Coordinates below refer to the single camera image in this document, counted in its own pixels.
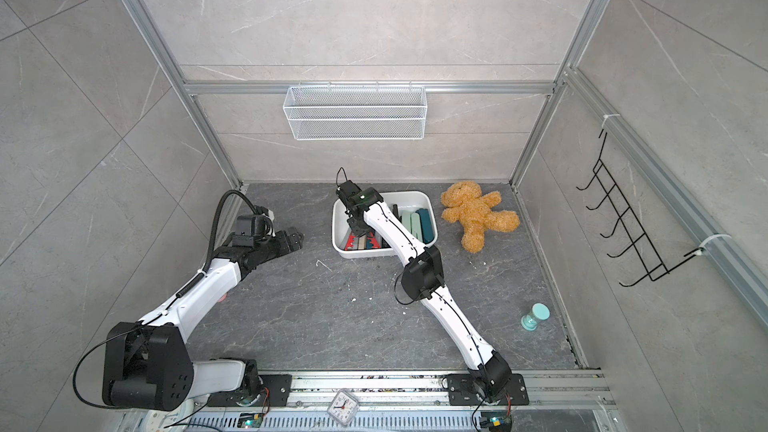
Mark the brown teddy bear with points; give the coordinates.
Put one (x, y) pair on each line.
(465, 203)

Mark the small square clock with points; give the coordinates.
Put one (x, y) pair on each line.
(344, 407)

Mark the green sand timer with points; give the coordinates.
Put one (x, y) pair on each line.
(538, 313)

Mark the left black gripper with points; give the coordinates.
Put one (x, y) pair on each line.
(296, 241)

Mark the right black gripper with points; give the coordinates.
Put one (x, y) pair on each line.
(357, 227)

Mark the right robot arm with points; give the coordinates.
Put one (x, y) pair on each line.
(422, 279)

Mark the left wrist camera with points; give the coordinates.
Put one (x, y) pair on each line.
(264, 225)

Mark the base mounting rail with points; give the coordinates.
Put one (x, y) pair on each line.
(559, 400)

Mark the white wire mesh basket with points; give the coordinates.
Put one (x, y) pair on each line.
(356, 112)

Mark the red pliers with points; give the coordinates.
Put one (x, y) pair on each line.
(370, 241)

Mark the white storage box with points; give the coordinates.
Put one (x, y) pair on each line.
(407, 201)

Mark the light green pliers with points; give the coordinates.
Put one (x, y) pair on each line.
(415, 226)
(406, 219)

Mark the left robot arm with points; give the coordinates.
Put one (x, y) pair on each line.
(147, 364)

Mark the black wall hook rack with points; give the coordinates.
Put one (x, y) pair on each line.
(627, 220)

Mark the dark teal pliers floor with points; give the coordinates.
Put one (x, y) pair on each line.
(427, 229)

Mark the aluminium frame rail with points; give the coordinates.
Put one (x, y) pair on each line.
(146, 26)

